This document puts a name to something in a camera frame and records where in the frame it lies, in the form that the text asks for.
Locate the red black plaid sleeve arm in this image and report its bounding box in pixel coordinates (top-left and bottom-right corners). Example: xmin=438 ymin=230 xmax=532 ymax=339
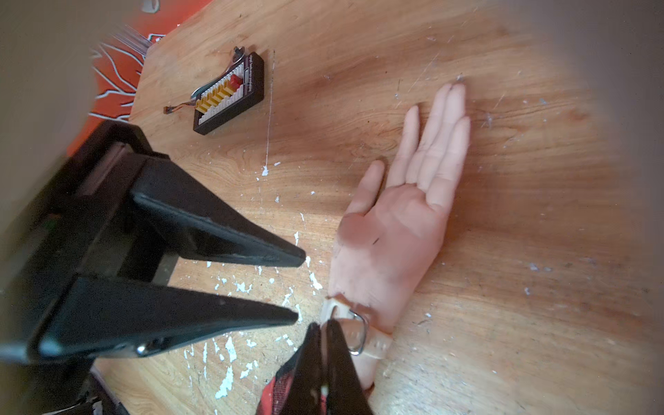
xmin=256 ymin=370 xmax=320 ymax=415

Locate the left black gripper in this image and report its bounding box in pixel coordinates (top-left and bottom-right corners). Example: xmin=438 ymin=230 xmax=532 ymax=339
xmin=1 ymin=122 xmax=306 ymax=414

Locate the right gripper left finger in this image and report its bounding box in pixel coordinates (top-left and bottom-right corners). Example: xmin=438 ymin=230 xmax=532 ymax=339
xmin=273 ymin=323 xmax=323 ymax=414

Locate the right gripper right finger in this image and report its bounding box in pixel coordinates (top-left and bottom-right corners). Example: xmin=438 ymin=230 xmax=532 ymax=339
xmin=323 ymin=320 xmax=373 ymax=414

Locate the black charger board with connectors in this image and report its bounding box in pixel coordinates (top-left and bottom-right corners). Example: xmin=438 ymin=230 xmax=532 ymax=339
xmin=164 ymin=47 xmax=265 ymax=135

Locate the mannequin hand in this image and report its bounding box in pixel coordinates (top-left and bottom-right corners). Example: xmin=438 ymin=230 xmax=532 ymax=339
xmin=326 ymin=81 xmax=472 ymax=333

